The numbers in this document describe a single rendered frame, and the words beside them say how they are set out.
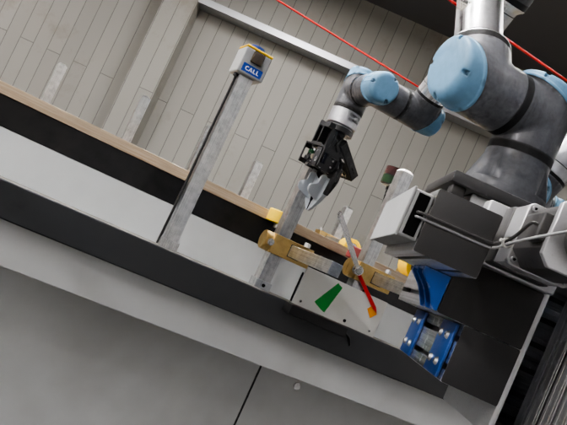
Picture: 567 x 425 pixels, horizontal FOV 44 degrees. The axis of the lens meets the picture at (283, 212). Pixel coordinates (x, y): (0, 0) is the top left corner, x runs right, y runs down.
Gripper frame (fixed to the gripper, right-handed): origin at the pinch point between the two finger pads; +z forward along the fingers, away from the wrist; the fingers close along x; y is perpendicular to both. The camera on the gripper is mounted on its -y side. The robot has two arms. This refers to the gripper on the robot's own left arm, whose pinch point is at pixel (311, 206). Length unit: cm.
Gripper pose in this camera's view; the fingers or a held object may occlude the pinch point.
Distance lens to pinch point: 171.0
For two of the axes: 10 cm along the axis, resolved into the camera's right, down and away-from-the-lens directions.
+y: -6.6, -3.5, -6.7
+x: 6.3, 2.3, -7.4
